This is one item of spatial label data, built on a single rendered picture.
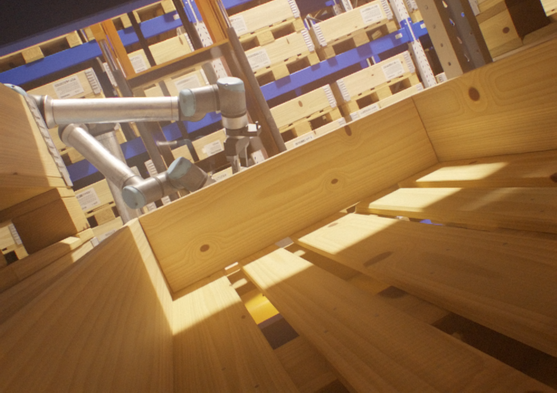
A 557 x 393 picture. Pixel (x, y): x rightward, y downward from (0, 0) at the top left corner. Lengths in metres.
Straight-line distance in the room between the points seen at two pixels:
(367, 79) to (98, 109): 3.29
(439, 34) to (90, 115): 1.13
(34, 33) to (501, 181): 0.96
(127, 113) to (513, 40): 1.20
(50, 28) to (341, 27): 3.76
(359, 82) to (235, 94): 3.07
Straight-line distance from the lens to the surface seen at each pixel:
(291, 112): 4.30
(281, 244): 1.88
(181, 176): 1.67
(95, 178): 5.19
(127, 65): 2.62
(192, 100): 1.55
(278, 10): 4.51
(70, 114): 1.71
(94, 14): 1.09
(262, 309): 2.25
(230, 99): 1.57
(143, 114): 1.69
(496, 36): 1.38
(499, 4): 1.35
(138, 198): 1.71
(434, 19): 1.26
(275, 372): 0.53
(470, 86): 1.10
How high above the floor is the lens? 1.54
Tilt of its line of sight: 4 degrees down
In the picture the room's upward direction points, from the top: 24 degrees counter-clockwise
